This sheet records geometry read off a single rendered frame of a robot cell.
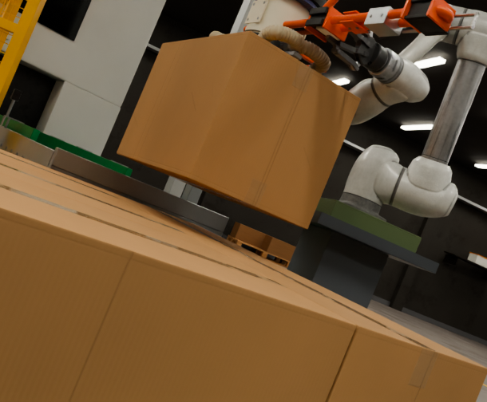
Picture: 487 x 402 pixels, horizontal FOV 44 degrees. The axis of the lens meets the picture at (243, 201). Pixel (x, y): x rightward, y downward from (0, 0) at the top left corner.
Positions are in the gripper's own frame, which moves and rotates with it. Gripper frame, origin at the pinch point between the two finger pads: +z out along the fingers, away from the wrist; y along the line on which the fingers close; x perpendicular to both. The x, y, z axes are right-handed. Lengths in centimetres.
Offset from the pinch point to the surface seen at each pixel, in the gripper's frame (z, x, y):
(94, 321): 63, -66, 75
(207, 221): -26, 59, 63
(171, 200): -8, 59, 61
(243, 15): -157, 344, -108
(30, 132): 26, 136, 58
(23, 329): 71, -66, 77
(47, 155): 36, 67, 63
